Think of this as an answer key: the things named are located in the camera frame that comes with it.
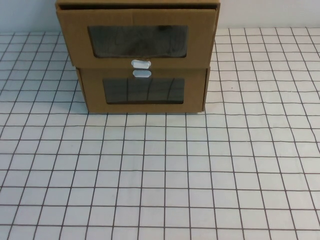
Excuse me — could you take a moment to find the brown cardboard drawer with window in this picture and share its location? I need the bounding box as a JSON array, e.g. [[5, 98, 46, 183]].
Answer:
[[56, 8, 217, 69]]

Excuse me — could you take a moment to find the brown cardboard box with window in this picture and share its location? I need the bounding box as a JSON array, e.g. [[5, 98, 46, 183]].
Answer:
[[75, 65, 212, 115]]

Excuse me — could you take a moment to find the brown cardboard box shell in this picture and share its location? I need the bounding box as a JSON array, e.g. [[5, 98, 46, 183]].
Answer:
[[55, 0, 221, 68]]

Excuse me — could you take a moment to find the white plastic drawer handle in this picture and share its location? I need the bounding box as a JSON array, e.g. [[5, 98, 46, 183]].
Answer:
[[129, 58, 152, 69], [132, 69, 152, 79]]

